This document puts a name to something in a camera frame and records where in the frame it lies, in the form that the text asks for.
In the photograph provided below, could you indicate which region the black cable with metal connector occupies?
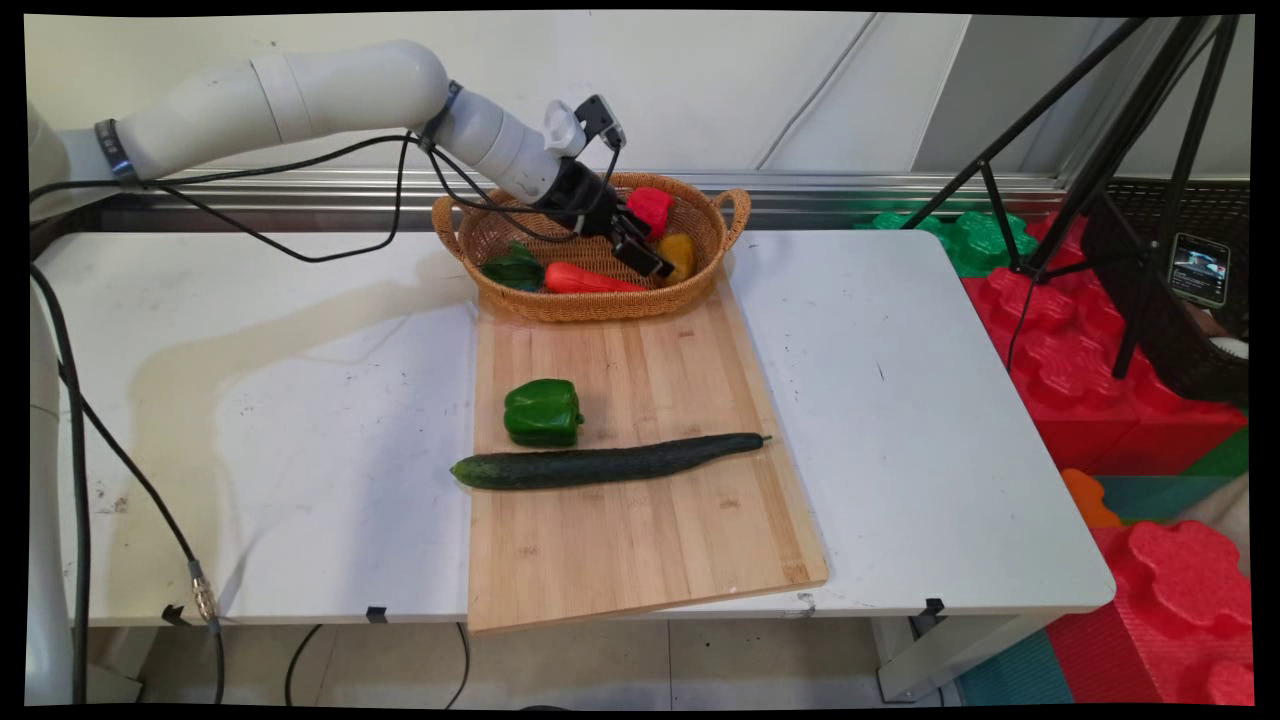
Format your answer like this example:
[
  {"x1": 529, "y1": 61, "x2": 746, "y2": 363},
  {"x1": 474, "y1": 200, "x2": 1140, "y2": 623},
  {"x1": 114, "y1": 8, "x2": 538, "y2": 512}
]
[{"x1": 29, "y1": 264, "x2": 227, "y2": 707}]

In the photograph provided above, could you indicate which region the thin black hanging cable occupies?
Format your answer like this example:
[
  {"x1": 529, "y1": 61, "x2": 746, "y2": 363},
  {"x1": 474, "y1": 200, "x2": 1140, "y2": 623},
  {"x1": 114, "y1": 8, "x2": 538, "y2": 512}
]
[
  {"x1": 444, "y1": 622, "x2": 472, "y2": 710},
  {"x1": 284, "y1": 624, "x2": 327, "y2": 707}
]

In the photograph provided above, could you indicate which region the dark green bell pepper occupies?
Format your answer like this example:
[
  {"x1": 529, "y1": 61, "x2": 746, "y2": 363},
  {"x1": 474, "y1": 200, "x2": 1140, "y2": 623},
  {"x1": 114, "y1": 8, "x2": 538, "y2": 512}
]
[{"x1": 480, "y1": 241, "x2": 546, "y2": 293}]

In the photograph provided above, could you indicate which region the metal wall rail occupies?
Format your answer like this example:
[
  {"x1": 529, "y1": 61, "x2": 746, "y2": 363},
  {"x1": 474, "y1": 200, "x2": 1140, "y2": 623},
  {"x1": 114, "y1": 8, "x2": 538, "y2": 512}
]
[{"x1": 95, "y1": 168, "x2": 1067, "y2": 233}]

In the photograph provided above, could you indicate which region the orange foam piece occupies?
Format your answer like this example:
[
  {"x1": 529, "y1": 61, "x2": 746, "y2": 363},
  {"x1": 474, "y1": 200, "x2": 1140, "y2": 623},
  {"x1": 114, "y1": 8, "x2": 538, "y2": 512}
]
[{"x1": 1060, "y1": 467, "x2": 1124, "y2": 530}]

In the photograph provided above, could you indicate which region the large red foam block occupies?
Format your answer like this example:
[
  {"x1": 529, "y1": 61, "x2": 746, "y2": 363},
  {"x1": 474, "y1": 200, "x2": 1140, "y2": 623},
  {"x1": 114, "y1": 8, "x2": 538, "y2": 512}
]
[{"x1": 960, "y1": 214, "x2": 1250, "y2": 477}]

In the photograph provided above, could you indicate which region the orange carrot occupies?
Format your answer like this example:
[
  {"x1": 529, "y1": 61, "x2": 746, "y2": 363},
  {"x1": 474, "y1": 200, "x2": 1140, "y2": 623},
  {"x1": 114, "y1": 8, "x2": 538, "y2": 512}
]
[{"x1": 543, "y1": 261, "x2": 648, "y2": 295}]

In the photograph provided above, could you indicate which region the black mesh panel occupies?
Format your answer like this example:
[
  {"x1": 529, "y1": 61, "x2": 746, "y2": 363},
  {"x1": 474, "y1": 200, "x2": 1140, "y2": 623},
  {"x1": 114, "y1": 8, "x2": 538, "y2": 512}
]
[{"x1": 1079, "y1": 180, "x2": 1251, "y2": 407}]

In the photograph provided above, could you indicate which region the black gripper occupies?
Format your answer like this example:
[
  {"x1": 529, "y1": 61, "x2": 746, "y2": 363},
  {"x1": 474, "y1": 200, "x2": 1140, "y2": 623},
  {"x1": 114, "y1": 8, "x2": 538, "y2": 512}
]
[{"x1": 535, "y1": 158, "x2": 675, "y2": 280}]

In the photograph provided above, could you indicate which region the wooden cutting board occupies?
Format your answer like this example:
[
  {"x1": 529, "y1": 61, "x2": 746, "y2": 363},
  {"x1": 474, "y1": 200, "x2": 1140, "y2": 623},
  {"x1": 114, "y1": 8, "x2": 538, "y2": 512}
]
[{"x1": 466, "y1": 278, "x2": 830, "y2": 636}]

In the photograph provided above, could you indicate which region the red toy vegetable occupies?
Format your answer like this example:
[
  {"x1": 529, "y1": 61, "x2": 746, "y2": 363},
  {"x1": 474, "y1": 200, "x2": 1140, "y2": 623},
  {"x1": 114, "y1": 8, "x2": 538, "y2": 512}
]
[{"x1": 626, "y1": 186, "x2": 676, "y2": 242}]

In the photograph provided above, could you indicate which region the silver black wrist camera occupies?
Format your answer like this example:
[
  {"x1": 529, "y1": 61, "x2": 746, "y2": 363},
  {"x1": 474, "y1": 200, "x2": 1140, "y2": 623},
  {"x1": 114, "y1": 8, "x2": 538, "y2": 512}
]
[{"x1": 573, "y1": 94, "x2": 628, "y2": 153}]

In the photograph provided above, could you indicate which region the white table leg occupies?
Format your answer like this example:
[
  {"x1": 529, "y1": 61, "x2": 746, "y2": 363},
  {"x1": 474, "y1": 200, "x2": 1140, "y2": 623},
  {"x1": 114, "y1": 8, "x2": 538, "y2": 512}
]
[{"x1": 869, "y1": 611, "x2": 1053, "y2": 704}]

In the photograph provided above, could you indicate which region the green foam block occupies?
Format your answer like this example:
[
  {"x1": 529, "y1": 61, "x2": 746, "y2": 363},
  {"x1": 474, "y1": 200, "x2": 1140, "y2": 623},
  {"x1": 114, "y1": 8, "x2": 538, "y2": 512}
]
[{"x1": 853, "y1": 208, "x2": 1041, "y2": 280}]

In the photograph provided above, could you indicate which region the black camera tripod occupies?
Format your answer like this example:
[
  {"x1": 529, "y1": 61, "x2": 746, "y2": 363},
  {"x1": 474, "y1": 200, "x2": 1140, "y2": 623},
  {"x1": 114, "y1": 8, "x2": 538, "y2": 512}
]
[{"x1": 900, "y1": 15, "x2": 1242, "y2": 381}]

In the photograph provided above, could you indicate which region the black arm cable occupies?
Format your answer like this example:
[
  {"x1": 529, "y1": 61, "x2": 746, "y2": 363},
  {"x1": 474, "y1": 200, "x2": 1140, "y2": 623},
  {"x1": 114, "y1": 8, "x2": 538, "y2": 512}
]
[{"x1": 29, "y1": 128, "x2": 626, "y2": 266}]

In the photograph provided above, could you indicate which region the black smartphone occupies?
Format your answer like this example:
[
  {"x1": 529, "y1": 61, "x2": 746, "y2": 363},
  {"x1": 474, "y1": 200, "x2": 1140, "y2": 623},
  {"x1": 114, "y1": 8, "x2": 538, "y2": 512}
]
[{"x1": 1167, "y1": 232, "x2": 1232, "y2": 309}]

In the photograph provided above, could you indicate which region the long dark green cucumber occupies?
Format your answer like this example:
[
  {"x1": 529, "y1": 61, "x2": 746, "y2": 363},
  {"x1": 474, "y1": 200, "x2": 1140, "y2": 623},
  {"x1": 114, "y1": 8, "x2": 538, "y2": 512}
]
[{"x1": 449, "y1": 432, "x2": 773, "y2": 492}]

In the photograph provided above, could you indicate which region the woven wicker basket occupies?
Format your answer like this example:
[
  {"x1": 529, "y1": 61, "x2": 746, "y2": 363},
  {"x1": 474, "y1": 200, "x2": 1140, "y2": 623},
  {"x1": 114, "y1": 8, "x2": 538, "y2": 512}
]
[{"x1": 431, "y1": 172, "x2": 752, "y2": 324}]

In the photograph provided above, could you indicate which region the bright green bell pepper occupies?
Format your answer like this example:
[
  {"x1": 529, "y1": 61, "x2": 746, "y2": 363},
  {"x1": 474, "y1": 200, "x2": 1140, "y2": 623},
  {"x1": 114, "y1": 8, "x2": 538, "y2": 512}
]
[{"x1": 502, "y1": 378, "x2": 586, "y2": 448}]

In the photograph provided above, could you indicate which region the yellow toy vegetable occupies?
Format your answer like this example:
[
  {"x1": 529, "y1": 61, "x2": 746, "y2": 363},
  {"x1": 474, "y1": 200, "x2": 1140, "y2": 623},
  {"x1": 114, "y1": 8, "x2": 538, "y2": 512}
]
[{"x1": 655, "y1": 233, "x2": 698, "y2": 288}]

